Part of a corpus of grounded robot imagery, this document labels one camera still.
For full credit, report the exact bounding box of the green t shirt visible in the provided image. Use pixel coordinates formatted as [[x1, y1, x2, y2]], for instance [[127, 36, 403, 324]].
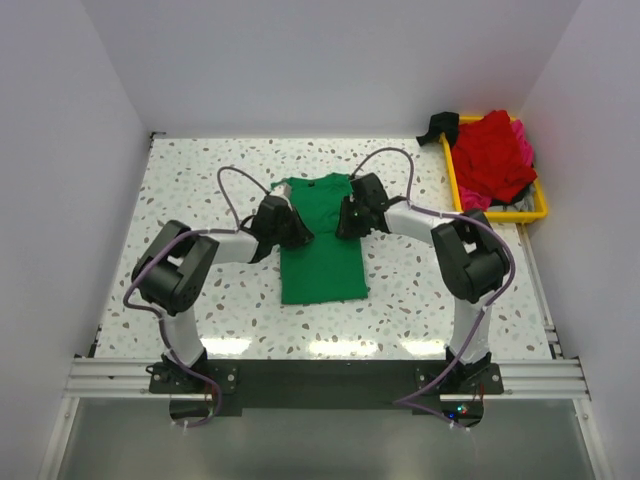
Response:
[[271, 173, 368, 305]]

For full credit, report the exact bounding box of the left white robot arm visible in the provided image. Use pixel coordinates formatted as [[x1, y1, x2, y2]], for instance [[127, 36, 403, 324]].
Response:
[[123, 194, 314, 392]]

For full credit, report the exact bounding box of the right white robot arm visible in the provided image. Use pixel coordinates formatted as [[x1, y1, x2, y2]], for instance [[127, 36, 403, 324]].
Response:
[[336, 174, 514, 393]]

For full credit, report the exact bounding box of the black garment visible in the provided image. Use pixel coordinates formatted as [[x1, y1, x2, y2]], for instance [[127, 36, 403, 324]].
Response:
[[416, 111, 460, 147]]

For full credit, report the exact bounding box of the red t shirt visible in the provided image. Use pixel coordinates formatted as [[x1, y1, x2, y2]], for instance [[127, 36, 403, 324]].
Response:
[[451, 110, 537, 203]]

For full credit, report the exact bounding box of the grey garment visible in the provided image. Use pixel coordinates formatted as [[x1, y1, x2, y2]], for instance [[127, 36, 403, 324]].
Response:
[[502, 184, 536, 213]]

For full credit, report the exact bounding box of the yellow plastic bin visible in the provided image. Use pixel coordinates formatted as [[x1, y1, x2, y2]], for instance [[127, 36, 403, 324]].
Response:
[[437, 115, 548, 224]]

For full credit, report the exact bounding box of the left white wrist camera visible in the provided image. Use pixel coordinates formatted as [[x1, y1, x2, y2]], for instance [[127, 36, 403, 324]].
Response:
[[272, 183, 292, 201]]

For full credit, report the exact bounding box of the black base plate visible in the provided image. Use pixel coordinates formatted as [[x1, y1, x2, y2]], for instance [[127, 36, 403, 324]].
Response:
[[146, 358, 504, 420]]

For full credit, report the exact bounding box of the aluminium rail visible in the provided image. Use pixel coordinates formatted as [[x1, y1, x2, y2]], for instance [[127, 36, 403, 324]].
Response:
[[63, 358, 590, 400]]

